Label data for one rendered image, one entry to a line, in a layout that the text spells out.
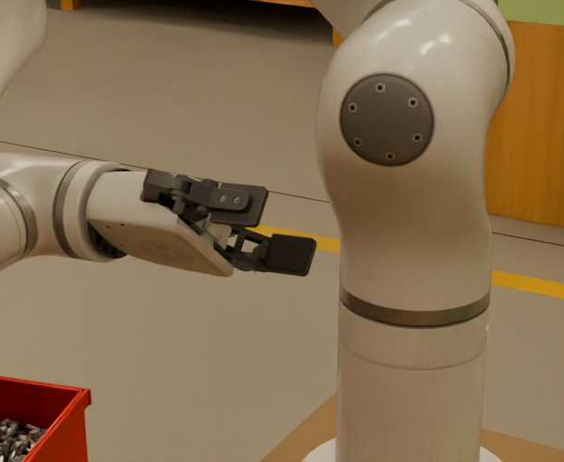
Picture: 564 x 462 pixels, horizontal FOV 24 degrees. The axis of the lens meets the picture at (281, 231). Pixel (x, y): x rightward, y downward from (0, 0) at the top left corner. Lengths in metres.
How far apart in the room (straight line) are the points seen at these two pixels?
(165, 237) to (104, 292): 2.65
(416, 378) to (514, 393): 2.18
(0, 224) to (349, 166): 0.31
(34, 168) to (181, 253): 0.15
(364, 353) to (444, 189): 0.18
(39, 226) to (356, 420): 0.30
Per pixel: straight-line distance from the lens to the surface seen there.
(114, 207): 1.05
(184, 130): 4.91
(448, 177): 0.92
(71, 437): 1.36
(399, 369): 1.03
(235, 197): 0.99
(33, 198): 1.11
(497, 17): 1.04
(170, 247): 1.05
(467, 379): 1.06
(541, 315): 3.59
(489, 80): 0.94
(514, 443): 1.24
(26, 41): 1.10
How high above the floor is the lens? 1.60
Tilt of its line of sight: 23 degrees down
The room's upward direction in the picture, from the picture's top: straight up
